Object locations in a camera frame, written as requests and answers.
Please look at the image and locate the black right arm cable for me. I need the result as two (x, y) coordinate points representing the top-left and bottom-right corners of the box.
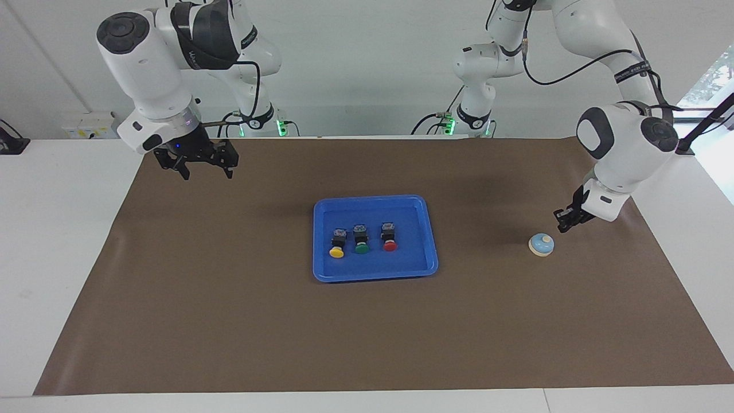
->
(169, 0), (263, 127)

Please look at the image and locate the blue plastic tray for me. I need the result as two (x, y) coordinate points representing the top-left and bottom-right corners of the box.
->
(312, 194), (439, 283)

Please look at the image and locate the black clamp mount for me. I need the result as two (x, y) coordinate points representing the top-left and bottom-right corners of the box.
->
(0, 119), (30, 155)

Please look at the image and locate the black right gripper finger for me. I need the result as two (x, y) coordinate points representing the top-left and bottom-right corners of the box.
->
(154, 152), (190, 180)
(213, 141), (239, 180)

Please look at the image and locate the light blue call bell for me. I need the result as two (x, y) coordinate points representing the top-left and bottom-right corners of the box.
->
(528, 233), (556, 258)

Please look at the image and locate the black right base cable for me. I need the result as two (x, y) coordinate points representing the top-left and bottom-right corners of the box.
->
(216, 111), (244, 139)

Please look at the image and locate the black camera stand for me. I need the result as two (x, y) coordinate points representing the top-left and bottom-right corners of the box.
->
(677, 92), (734, 157)

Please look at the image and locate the brown table mat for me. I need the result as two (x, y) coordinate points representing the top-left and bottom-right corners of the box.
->
(33, 137), (734, 396)

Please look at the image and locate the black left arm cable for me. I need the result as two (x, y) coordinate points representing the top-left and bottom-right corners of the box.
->
(485, 0), (684, 112)

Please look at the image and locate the window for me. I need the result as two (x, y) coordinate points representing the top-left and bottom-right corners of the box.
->
(671, 46), (734, 124)

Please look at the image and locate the black left base cable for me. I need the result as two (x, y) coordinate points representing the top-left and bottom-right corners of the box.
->
(410, 86), (460, 137)

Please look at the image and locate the black base cable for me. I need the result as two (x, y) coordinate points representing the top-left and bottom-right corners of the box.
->
(216, 111), (244, 139)
(410, 86), (460, 137)

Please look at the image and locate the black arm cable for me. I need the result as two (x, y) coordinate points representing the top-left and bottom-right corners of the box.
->
(169, 0), (263, 127)
(485, 0), (684, 112)

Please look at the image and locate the white wall socket box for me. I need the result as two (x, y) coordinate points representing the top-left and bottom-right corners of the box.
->
(62, 111), (128, 139)

